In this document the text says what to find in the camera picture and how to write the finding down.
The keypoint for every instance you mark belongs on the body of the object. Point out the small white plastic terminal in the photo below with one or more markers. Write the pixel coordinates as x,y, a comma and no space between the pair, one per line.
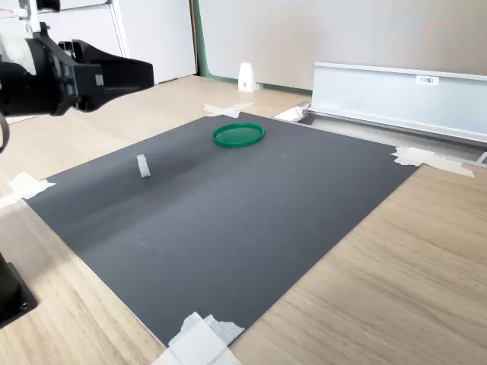
143,167

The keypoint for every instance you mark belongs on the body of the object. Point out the round green lid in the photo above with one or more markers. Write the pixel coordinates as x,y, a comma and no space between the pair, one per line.
237,134

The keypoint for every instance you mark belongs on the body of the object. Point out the green partition trim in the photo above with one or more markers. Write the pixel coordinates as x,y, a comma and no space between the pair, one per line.
201,38

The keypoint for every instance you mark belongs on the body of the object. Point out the white masking tape patch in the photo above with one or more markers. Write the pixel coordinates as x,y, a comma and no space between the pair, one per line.
411,156
228,110
198,342
26,186

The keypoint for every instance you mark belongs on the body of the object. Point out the dark grey mat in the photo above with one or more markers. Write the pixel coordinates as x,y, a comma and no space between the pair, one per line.
228,228

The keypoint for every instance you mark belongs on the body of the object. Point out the grey partition panel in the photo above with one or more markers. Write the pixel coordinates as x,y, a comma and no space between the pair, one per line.
342,30

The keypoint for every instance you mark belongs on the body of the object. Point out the small white bracket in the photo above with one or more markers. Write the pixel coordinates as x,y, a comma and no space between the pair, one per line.
245,76

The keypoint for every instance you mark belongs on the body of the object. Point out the small white duct label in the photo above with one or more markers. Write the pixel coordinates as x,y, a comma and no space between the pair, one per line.
428,80

